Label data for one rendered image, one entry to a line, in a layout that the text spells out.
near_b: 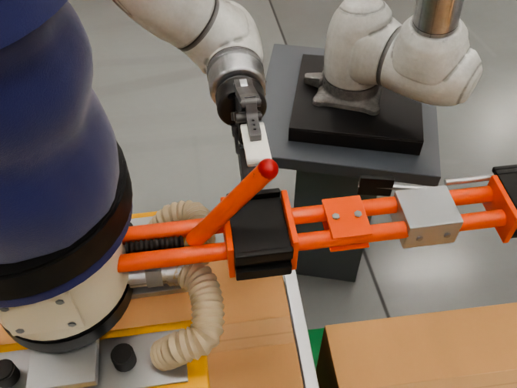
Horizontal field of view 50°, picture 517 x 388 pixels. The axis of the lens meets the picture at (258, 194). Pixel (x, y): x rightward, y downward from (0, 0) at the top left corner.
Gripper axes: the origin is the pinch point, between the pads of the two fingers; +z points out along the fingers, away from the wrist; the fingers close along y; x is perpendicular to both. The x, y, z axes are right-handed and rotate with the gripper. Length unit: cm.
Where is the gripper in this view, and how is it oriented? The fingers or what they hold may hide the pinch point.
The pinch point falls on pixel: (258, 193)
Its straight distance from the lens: 72.5
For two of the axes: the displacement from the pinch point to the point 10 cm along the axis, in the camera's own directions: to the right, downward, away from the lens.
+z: 1.4, 7.6, -6.4
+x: -9.9, 1.1, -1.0
